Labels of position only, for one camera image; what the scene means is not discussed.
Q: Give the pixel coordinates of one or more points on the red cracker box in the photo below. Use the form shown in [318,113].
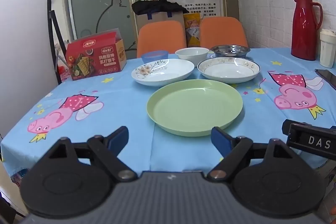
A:
[94,60]

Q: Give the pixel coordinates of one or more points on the red thermos jug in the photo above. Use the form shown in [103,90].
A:
[304,29]

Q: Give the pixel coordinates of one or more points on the white floral plate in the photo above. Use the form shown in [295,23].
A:
[168,72]

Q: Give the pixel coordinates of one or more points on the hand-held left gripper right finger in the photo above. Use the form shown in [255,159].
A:
[220,140]

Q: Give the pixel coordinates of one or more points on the black easel stand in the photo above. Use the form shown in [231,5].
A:
[56,32]

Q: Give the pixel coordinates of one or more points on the orange chair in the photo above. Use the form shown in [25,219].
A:
[223,32]
[160,37]

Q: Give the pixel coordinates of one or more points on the blue plastic bowl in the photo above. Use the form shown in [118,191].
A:
[153,56]

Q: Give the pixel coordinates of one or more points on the black smartphone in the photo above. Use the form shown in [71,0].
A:
[326,76]

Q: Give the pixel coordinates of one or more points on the white tumbler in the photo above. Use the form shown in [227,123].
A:
[327,50]

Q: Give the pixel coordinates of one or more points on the black cloth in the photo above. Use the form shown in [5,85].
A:
[157,6]

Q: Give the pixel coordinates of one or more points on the brown paper bag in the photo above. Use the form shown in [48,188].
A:
[161,17]

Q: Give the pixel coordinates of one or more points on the white gold-rimmed plate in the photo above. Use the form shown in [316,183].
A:
[228,71]

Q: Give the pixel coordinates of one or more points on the light green plate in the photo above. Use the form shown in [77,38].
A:
[194,106]

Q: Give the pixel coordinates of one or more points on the stainless steel bowl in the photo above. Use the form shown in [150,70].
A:
[231,51]

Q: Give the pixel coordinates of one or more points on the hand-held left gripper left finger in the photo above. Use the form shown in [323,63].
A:
[118,138]

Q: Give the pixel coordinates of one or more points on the white board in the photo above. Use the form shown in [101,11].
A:
[23,43]

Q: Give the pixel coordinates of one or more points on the blue cartoon-print tablecloth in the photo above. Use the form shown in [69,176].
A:
[118,103]

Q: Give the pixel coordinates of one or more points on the yellow packet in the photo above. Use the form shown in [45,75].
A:
[193,29]

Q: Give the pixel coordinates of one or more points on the white ceramic bowl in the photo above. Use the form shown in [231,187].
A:
[191,56]

